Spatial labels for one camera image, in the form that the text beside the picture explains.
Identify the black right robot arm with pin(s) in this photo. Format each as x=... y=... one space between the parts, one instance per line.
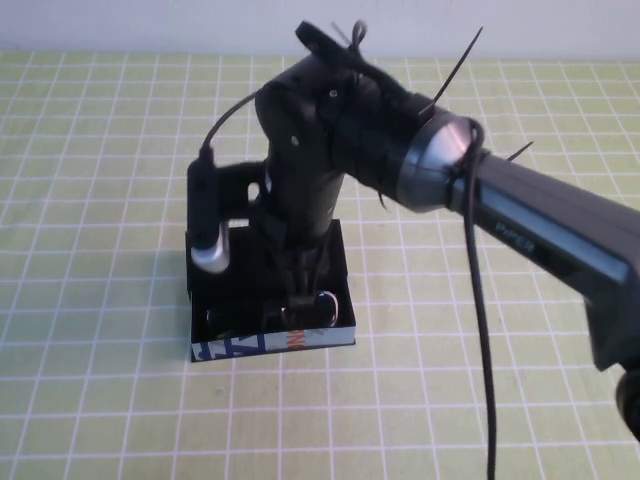
x=550 y=235

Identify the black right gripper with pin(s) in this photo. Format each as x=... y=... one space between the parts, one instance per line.
x=300 y=230

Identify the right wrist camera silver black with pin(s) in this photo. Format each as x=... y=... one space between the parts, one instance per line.
x=210 y=250

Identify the black printed glasses case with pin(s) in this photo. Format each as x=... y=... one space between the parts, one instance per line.
x=340 y=260

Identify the black-framed glasses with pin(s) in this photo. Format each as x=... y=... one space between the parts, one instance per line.
x=327 y=310

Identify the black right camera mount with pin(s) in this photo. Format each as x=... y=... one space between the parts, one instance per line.
x=235 y=185

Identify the green checked tablecloth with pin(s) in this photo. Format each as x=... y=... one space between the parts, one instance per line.
x=100 y=150

